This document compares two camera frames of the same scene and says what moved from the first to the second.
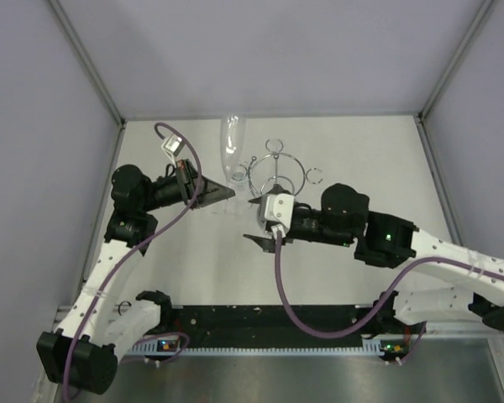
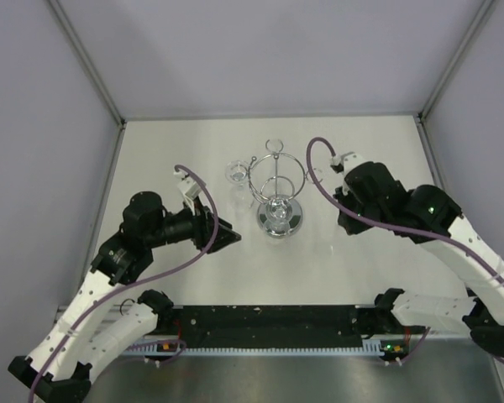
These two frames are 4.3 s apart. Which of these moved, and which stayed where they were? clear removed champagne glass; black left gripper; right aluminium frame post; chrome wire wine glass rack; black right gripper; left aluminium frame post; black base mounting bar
Moved: black right gripper; black left gripper; clear removed champagne glass
Stayed: left aluminium frame post; chrome wire wine glass rack; black base mounting bar; right aluminium frame post
